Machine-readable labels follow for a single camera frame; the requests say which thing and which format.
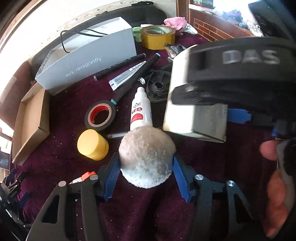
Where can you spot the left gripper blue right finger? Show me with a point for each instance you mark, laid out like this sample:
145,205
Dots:
185,177

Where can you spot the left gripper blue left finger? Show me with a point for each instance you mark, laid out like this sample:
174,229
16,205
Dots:
109,177

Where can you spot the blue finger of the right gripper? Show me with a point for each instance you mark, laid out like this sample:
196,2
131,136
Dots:
240,116

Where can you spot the white medicine carton box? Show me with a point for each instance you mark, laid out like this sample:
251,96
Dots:
204,122

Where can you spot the white fluffy ball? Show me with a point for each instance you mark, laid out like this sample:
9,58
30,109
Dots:
146,156

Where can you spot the black electrical tape roll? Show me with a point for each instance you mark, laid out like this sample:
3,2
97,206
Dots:
100,115

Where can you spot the white dropper bottle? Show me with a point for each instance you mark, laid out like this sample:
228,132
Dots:
141,114

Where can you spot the black marker teal cap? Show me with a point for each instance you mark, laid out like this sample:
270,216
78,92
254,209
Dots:
133,79

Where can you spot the black plastic spool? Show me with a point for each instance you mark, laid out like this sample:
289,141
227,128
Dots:
158,84

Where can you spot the black foil packet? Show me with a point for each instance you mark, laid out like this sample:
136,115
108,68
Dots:
174,50

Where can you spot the person right hand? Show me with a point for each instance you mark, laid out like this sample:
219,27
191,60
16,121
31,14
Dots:
276,211

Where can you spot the orange capped small tube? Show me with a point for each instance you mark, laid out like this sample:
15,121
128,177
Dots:
83,177

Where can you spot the clear ballpoint pen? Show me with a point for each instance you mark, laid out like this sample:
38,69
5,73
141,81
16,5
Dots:
116,135

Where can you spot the wooden headboard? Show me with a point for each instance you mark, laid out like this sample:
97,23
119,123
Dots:
214,28

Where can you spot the silver tube of cream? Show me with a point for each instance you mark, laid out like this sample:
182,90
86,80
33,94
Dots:
119,80

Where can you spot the brown cardboard tray box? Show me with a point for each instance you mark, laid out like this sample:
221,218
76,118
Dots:
32,123

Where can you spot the pink cloth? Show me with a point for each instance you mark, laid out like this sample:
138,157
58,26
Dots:
177,23

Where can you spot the yellow packing tape roll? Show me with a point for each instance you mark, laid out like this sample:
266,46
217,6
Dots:
157,36

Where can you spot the black marker pen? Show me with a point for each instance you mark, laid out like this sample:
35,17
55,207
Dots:
117,66

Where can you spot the green cloth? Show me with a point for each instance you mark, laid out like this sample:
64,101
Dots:
137,33

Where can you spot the black leather sofa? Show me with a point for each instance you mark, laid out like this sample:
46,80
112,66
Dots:
144,12

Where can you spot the grey shoe box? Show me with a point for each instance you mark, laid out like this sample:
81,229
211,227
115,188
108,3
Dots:
86,53

